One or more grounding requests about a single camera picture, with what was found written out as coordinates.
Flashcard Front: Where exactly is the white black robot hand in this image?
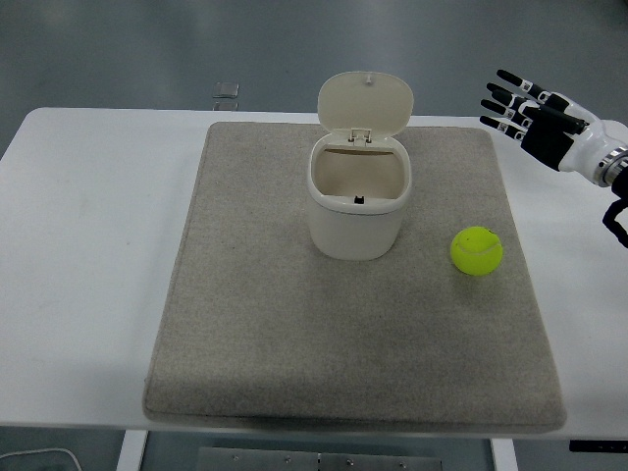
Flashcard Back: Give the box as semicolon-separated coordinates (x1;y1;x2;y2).
479;68;628;186

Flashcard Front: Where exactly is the grey metal plate with screws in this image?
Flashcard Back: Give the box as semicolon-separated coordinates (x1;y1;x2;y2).
195;445;445;471

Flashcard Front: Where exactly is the cream plastic bin with lid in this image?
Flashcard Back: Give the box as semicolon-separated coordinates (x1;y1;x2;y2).
306;71;414;261

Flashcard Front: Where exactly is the yellow-green tennis ball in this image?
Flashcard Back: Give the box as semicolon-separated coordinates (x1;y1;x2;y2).
449;225;504;277

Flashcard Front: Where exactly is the white table leg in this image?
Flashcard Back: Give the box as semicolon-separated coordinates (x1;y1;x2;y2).
116;430;149;471
490;438;516;471

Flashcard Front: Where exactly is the black table control panel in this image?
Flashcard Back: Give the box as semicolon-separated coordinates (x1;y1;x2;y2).
568;440;628;453

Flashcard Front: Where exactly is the beige felt mat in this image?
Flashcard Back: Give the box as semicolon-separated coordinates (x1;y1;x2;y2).
141;121;568;433

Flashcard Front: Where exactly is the white cable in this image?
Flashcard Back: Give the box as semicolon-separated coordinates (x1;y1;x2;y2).
0;446;82;471

